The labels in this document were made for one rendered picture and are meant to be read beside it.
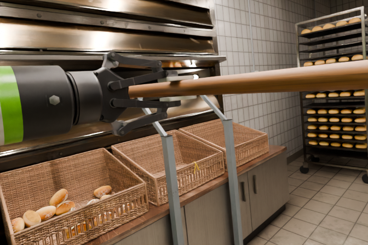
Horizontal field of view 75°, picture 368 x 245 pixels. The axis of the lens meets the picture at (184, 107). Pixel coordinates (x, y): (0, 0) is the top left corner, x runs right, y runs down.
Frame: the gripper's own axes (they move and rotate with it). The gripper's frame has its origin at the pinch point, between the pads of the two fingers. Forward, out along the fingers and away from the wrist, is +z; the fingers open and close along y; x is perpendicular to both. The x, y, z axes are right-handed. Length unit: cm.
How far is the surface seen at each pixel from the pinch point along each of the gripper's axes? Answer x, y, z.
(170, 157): -56, 32, 38
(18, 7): -115, -51, -4
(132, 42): -116, -36, 61
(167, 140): -56, 24, 38
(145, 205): -67, 55, 28
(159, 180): -66, 45, 38
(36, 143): -114, 21, -6
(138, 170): -81, 43, 35
